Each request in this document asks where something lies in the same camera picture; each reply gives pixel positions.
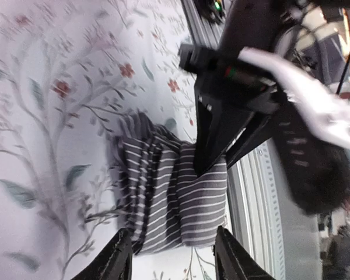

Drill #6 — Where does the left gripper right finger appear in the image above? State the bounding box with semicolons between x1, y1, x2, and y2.
213;226;275;280

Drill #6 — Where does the grey striped underwear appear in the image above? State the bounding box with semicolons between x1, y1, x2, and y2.
111;112;227;254

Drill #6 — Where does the floral tablecloth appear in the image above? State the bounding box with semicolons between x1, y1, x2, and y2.
0;0;234;280

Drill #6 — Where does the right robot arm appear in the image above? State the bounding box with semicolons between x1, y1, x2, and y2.
179;1;350;215

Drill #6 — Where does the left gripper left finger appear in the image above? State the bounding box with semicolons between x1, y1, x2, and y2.
72;228;133;280

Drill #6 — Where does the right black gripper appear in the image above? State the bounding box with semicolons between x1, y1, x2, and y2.
179;44;279;175

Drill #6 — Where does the aluminium front rail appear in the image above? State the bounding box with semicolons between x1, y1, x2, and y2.
180;0;324;280

